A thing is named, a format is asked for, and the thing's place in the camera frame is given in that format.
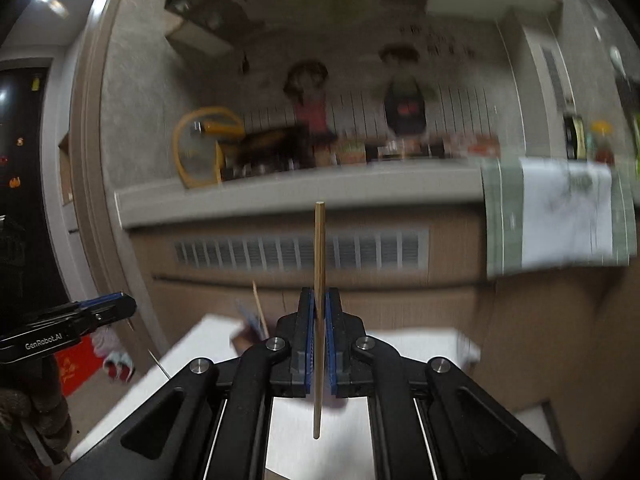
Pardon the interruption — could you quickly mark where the dark sauce bottle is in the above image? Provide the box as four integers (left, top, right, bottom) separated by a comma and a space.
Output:
564, 112, 586, 161

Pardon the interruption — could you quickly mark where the gas stove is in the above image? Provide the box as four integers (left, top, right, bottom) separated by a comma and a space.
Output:
220, 142, 501, 181

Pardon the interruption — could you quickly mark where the yellow rimmed glass lid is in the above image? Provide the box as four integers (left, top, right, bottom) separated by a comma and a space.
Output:
172, 106, 246, 188

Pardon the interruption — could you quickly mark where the red floor mat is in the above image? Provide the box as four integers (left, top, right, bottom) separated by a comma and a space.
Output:
54, 335, 103, 397

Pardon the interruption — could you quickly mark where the yellow capped jar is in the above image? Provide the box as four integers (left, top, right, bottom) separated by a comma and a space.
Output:
587, 120, 616, 166

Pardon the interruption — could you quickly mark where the cabinet vent grille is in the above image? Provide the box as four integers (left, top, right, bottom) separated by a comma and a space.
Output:
173, 228, 430, 273

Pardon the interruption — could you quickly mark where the green white hanging towel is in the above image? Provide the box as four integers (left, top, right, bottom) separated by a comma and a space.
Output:
480, 156, 636, 278

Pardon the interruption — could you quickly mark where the black refrigerator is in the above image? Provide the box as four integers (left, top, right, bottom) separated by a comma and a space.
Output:
0, 57, 81, 361

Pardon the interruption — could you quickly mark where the black wok with yellow handle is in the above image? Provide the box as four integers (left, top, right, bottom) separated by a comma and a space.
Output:
215, 122, 313, 176

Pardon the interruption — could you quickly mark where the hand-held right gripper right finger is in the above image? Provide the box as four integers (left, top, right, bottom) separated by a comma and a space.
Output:
325, 288, 581, 480

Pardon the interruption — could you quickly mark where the cartoon wall poster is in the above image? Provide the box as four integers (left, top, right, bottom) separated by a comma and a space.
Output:
240, 20, 516, 161

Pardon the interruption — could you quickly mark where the teal red slipper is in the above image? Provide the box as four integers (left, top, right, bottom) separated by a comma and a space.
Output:
92, 327, 136, 385

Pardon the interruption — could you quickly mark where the wooden chopstick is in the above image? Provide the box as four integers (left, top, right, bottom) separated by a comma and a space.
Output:
312, 201, 327, 440
147, 350, 171, 377
252, 280, 271, 336

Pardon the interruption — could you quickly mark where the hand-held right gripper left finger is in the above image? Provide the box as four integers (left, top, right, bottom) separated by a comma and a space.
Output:
60, 287, 317, 480

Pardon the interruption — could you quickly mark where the range hood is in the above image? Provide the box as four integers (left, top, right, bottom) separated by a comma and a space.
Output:
165, 0, 436, 53

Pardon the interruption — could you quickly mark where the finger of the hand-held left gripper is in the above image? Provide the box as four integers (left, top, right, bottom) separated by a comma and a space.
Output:
80, 296, 137, 333
22, 292, 126, 328

